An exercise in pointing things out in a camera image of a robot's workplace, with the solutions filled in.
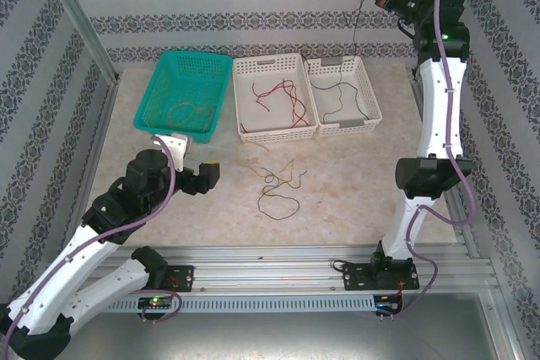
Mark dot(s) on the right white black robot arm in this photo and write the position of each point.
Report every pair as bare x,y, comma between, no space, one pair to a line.
439,115

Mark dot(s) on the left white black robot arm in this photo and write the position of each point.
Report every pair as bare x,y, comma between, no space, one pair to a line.
63,275

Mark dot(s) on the large white plastic basket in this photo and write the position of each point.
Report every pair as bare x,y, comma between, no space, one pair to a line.
270,124

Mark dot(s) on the small white plastic basket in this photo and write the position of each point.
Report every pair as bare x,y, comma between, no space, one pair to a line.
350,77

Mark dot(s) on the teal plastic basket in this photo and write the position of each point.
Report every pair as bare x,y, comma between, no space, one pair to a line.
181,82

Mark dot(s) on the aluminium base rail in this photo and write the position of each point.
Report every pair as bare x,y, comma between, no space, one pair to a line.
261,269

